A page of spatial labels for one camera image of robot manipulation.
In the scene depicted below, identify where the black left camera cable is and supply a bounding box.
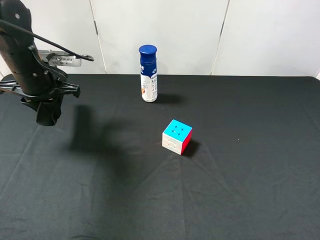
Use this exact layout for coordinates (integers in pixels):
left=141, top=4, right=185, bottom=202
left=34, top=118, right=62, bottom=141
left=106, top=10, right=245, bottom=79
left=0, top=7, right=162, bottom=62
left=0, top=18, right=95, bottom=62

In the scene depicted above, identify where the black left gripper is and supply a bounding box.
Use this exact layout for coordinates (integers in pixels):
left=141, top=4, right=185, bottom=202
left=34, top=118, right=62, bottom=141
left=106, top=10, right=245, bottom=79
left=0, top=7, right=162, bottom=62
left=0, top=47, right=81, bottom=110

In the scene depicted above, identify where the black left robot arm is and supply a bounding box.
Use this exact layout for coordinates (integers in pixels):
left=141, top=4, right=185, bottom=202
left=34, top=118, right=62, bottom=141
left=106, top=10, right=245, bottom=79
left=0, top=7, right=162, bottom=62
left=0, top=0, right=94, bottom=115

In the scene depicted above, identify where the black table cloth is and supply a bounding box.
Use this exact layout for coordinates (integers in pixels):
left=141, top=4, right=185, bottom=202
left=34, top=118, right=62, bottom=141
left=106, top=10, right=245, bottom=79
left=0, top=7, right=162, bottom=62
left=0, top=75, right=320, bottom=240

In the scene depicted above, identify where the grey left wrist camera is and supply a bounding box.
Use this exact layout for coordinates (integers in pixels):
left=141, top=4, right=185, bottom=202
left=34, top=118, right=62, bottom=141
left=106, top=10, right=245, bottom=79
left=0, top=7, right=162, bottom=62
left=38, top=50, right=82, bottom=67

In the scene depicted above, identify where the blue capped white bottle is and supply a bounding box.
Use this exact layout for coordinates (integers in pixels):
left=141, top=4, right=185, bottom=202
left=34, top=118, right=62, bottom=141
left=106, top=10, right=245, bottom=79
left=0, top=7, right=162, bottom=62
left=139, top=44, right=158, bottom=103

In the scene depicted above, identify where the colourful puzzle cube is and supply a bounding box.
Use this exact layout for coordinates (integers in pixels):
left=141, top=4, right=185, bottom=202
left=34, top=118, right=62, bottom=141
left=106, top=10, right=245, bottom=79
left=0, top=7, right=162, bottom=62
left=162, top=119, right=193, bottom=155

